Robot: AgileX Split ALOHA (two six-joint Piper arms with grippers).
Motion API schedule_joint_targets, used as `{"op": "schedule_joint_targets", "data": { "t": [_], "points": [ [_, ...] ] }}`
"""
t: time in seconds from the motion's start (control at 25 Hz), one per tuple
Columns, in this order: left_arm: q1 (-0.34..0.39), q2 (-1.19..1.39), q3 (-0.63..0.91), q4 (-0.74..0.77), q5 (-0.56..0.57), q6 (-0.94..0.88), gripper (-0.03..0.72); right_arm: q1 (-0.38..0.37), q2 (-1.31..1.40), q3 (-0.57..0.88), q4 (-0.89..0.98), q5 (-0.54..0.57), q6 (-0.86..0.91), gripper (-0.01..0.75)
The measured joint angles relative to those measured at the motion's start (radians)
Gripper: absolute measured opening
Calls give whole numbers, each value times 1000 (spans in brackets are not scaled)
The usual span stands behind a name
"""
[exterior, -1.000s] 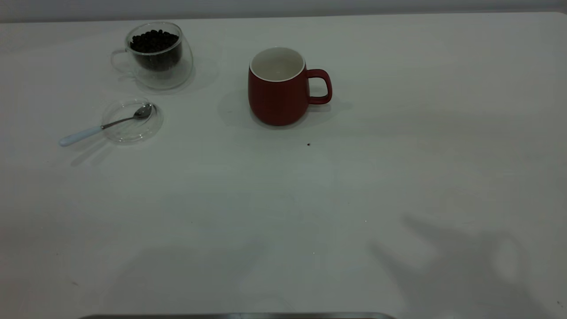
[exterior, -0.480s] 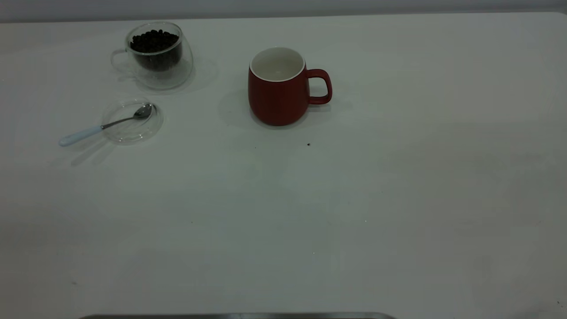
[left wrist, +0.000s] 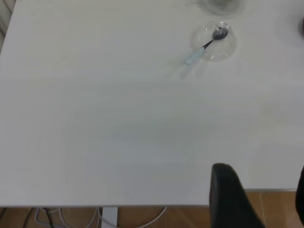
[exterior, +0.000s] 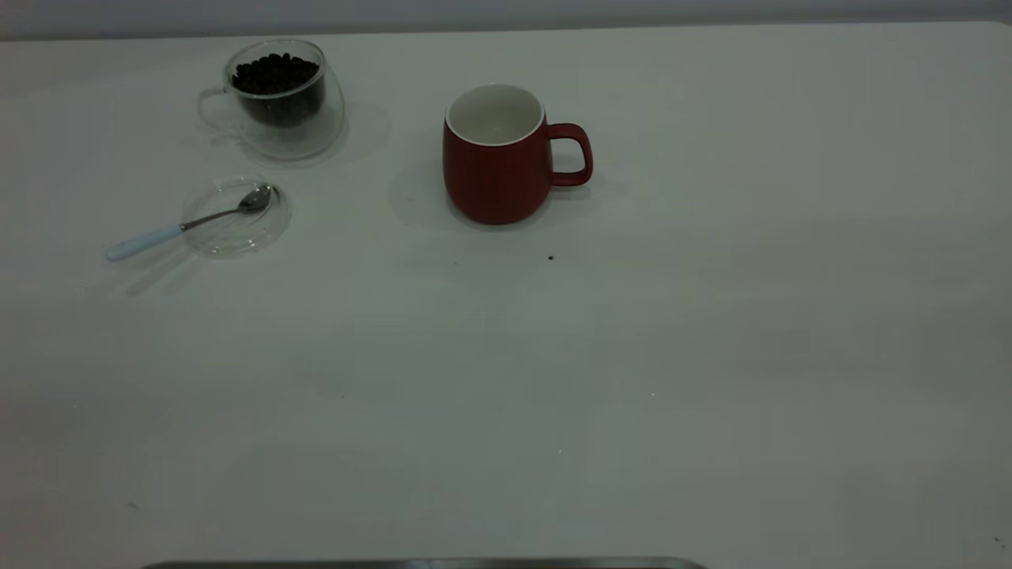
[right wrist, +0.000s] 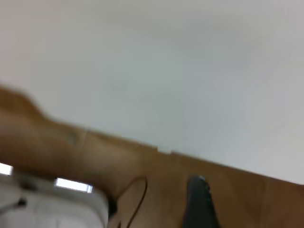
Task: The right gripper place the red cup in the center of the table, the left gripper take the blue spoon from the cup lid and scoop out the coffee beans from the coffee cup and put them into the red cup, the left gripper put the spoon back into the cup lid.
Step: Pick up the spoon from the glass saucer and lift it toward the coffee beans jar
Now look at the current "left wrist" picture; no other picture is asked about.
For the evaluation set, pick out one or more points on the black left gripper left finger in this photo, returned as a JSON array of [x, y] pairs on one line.
[[230, 197]]

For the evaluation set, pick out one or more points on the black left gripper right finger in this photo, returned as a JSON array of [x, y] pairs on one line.
[[301, 197]]

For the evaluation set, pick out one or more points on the red ceramic mug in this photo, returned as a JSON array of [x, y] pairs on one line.
[[301, 27]]

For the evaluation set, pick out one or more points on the white table leg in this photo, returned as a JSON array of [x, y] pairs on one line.
[[109, 217]]

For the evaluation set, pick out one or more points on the clear glass saucer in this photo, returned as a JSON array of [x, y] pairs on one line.
[[223, 51]]

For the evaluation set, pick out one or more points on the clear double-wall glass cup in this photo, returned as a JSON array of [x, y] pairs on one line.
[[222, 6]]

